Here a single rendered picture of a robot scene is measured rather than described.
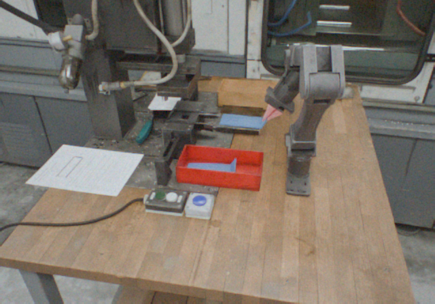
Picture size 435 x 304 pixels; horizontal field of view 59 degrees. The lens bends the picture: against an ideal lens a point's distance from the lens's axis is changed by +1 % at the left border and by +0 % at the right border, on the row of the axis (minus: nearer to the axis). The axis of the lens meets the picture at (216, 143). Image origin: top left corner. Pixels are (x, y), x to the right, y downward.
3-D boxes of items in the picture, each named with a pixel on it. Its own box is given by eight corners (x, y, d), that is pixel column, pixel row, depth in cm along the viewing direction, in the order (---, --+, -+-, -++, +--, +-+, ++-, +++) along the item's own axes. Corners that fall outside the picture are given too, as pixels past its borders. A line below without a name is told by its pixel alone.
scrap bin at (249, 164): (259, 192, 111) (260, 175, 108) (177, 182, 115) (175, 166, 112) (262, 166, 121) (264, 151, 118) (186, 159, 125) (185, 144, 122)
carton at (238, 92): (279, 113, 151) (281, 95, 146) (217, 108, 155) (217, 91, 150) (281, 98, 161) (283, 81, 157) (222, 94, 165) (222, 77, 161)
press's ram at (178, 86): (192, 107, 118) (185, 8, 101) (113, 101, 122) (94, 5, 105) (204, 82, 132) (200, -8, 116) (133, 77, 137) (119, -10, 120)
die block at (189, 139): (192, 152, 128) (191, 133, 124) (164, 149, 130) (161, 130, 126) (204, 122, 144) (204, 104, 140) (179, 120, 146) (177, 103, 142)
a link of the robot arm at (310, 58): (284, 44, 113) (306, 45, 84) (315, 43, 113) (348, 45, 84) (283, 86, 116) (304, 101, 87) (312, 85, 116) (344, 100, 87)
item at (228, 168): (235, 179, 115) (235, 171, 114) (185, 178, 116) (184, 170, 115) (236, 165, 121) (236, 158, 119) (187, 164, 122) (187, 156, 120)
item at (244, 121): (266, 129, 123) (266, 121, 122) (219, 124, 126) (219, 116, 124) (268, 118, 129) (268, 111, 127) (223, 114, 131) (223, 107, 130)
